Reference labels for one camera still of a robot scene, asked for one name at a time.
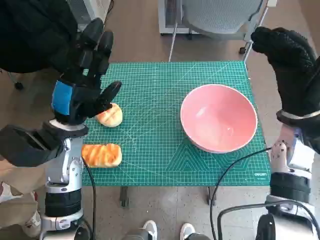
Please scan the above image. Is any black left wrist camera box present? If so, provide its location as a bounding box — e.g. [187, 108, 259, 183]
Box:
[0, 124, 65, 167]

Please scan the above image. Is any round toy bread bun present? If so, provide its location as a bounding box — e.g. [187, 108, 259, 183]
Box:
[94, 102, 123, 128]

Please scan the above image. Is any grey mesh chair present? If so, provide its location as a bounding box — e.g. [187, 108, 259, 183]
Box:
[167, 0, 272, 63]

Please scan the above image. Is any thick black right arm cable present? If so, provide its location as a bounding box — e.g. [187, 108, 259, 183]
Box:
[217, 201, 320, 240]

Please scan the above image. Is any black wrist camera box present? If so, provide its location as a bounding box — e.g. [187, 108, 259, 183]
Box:
[301, 124, 320, 155]
[0, 124, 65, 167]

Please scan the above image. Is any rectangular orange toy bread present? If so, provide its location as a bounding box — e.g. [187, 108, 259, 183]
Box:
[81, 143, 123, 168]

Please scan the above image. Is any bare black robot left hand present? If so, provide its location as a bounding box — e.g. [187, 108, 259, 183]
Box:
[50, 17, 123, 126]

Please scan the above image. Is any white grilled floor unit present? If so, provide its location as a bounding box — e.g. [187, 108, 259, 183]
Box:
[66, 0, 113, 33]
[157, 0, 193, 36]

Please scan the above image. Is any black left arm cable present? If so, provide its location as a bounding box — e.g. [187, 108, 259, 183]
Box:
[81, 152, 97, 240]

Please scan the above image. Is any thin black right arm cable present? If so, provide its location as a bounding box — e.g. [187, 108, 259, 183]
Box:
[209, 147, 273, 240]

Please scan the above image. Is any white shoe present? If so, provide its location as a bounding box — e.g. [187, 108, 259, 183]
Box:
[179, 222, 196, 240]
[142, 219, 158, 240]

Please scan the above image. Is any pink bowl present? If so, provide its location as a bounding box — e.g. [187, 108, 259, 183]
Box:
[180, 84, 258, 154]

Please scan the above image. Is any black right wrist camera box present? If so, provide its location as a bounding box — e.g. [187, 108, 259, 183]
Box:
[301, 124, 320, 155]

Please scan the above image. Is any black gloved robot right hand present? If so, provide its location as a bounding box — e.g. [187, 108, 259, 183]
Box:
[250, 26, 320, 117]

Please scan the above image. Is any green cutting mat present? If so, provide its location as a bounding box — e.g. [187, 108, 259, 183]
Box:
[81, 60, 272, 187]

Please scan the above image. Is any black table leg with caster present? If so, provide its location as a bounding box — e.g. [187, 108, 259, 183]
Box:
[119, 186, 130, 208]
[206, 186, 217, 206]

